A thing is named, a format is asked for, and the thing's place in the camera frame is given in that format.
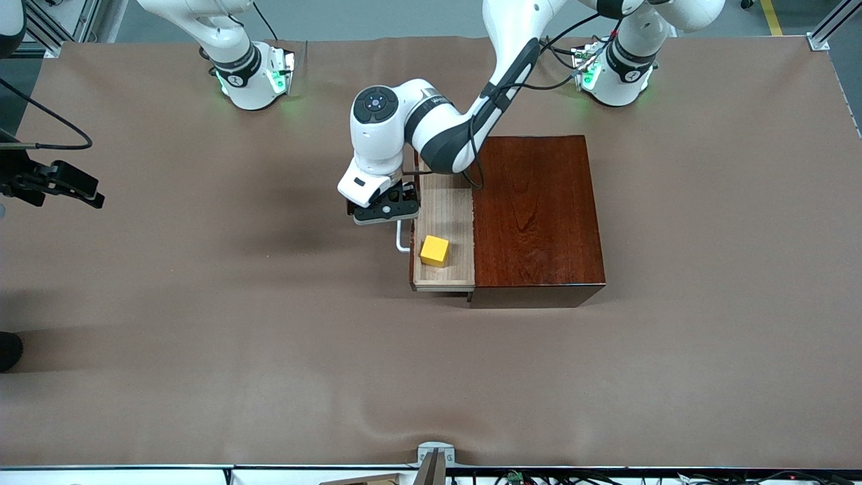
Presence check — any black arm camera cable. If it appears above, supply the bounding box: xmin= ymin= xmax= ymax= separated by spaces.
xmin=403 ymin=13 xmax=624 ymax=191
xmin=0 ymin=77 xmax=94 ymax=152

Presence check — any brown table cover mat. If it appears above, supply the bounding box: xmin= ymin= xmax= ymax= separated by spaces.
xmin=0 ymin=37 xmax=862 ymax=470

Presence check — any grey metal bracket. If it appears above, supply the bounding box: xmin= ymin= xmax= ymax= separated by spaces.
xmin=416 ymin=441 xmax=457 ymax=485

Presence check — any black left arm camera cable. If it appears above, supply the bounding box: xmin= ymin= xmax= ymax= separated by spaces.
xmin=403 ymin=13 xmax=624 ymax=191

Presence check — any dark red wooden cabinet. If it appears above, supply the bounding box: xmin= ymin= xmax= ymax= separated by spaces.
xmin=468 ymin=135 xmax=607 ymax=309

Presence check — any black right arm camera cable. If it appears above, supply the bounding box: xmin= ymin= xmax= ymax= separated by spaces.
xmin=0 ymin=77 xmax=94 ymax=152

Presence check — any black rounded object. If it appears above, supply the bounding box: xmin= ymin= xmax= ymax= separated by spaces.
xmin=0 ymin=331 xmax=24 ymax=373

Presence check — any aluminium frame structure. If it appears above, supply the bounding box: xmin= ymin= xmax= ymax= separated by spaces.
xmin=17 ymin=0 xmax=129 ymax=58

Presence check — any yellow block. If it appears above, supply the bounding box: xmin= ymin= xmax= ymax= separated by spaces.
xmin=420 ymin=235 xmax=451 ymax=269

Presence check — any wooden drawer with white handle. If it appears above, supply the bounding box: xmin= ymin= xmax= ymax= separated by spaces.
xmin=395 ymin=152 xmax=477 ymax=293

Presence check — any tan cardboard piece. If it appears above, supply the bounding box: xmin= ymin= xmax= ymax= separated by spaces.
xmin=320 ymin=473 xmax=408 ymax=485

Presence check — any black right base cable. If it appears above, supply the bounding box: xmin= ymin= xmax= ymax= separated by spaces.
xmin=253 ymin=0 xmax=279 ymax=41

